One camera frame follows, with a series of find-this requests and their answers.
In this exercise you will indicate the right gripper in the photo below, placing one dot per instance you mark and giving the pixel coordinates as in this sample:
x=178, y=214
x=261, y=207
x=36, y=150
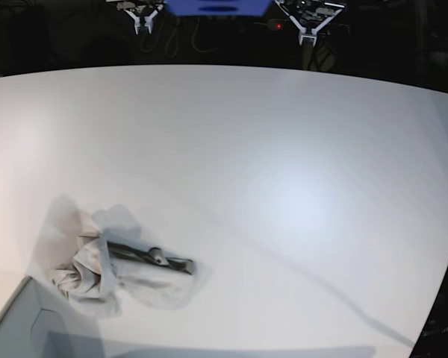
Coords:
x=143, y=13

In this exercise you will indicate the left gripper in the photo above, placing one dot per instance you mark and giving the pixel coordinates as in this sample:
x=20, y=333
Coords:
x=310, y=16

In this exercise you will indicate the light grey t-shirt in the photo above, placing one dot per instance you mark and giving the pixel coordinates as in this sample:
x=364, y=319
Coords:
x=111, y=254

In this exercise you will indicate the black power strip red light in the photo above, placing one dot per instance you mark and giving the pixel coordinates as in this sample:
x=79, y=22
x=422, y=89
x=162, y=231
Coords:
x=275, y=24

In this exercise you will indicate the blue box at top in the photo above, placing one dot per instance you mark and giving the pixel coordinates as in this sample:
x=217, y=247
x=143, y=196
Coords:
x=218, y=7

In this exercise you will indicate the grey bin at corner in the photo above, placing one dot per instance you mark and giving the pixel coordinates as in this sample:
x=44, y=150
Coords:
x=35, y=322

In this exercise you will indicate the thin looped cable background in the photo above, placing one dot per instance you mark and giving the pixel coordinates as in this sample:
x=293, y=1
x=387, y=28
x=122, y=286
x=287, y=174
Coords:
x=178, y=39

